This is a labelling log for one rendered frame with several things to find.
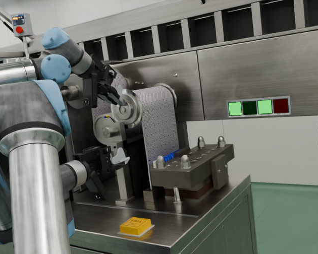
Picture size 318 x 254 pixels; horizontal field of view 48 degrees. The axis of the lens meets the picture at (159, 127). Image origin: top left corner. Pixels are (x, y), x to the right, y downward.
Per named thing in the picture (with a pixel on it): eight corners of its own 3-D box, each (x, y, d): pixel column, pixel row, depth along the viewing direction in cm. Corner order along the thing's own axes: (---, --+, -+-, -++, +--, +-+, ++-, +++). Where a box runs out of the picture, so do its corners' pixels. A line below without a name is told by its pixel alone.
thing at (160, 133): (148, 170, 133) (141, 121, 130) (178, 153, 152) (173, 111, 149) (149, 170, 133) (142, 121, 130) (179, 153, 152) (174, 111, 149)
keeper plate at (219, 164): (213, 189, 133) (210, 161, 131) (223, 181, 141) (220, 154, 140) (219, 189, 131) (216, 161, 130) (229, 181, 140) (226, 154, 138)
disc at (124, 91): (112, 127, 138) (109, 88, 135) (112, 126, 138) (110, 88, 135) (143, 129, 130) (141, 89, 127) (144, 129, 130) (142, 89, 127)
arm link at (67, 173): (29, 205, 94) (22, 174, 92) (60, 191, 103) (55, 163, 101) (48, 207, 89) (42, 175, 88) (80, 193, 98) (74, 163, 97)
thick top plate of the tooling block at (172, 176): (152, 186, 127) (149, 169, 126) (201, 156, 160) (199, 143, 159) (191, 188, 118) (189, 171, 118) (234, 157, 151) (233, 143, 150)
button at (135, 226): (120, 233, 108) (119, 225, 108) (134, 223, 114) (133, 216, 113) (138, 236, 104) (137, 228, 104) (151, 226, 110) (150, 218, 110)
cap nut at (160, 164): (154, 169, 127) (152, 156, 126) (159, 166, 130) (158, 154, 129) (162, 169, 125) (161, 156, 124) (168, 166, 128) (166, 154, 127)
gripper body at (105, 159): (112, 145, 110) (85, 155, 101) (116, 172, 112) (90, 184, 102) (94, 145, 115) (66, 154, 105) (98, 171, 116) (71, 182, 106)
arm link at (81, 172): (79, 190, 98) (59, 188, 103) (91, 184, 102) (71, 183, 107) (74, 164, 97) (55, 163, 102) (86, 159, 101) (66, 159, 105)
